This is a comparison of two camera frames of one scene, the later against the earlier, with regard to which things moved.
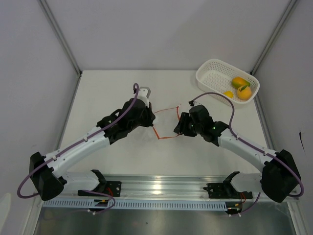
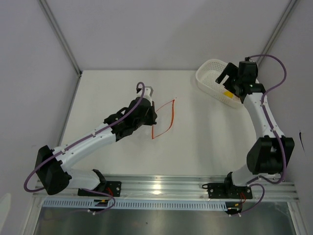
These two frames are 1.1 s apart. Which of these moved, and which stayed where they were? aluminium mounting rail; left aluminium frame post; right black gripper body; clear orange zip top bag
Moved: clear orange zip top bag; right black gripper body
Stayed: aluminium mounting rail; left aluminium frame post
